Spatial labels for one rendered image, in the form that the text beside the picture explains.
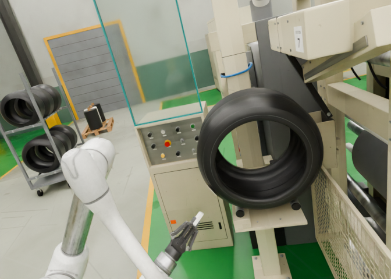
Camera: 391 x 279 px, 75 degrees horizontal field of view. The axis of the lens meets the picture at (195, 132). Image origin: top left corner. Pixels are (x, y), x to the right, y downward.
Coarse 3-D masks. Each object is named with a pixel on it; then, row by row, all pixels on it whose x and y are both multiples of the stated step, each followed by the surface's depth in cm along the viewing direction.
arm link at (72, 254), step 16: (96, 144) 99; (112, 144) 110; (112, 160) 103; (80, 208) 106; (80, 224) 109; (64, 240) 113; (80, 240) 113; (64, 256) 113; (80, 256) 116; (48, 272) 113; (64, 272) 112; (80, 272) 116
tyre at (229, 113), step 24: (240, 96) 118; (264, 96) 112; (288, 96) 128; (216, 120) 115; (240, 120) 111; (264, 120) 109; (288, 120) 109; (312, 120) 113; (216, 144) 116; (288, 144) 145; (312, 144) 112; (216, 168) 149; (240, 168) 153; (264, 168) 151; (288, 168) 145; (312, 168) 116; (216, 192) 127; (240, 192) 142; (264, 192) 142; (288, 192) 121
